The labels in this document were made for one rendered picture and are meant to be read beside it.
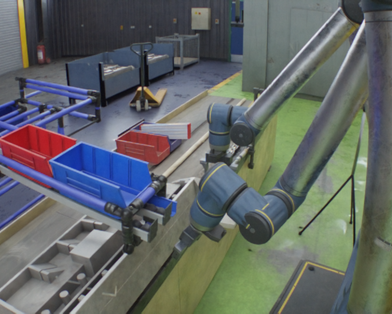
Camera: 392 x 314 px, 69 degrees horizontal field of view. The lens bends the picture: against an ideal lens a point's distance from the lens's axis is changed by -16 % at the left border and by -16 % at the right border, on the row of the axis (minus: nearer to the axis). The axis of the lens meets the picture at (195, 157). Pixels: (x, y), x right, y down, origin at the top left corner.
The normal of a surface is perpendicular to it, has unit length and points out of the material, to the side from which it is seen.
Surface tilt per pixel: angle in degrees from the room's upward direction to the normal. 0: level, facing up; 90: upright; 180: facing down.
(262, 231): 88
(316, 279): 0
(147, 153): 92
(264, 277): 0
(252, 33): 90
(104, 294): 80
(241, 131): 90
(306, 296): 0
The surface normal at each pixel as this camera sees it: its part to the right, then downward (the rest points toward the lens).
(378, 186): -0.88, 0.26
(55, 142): -0.39, 0.37
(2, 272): 0.00, -0.90
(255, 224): -0.64, 0.33
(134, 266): 0.91, 0.01
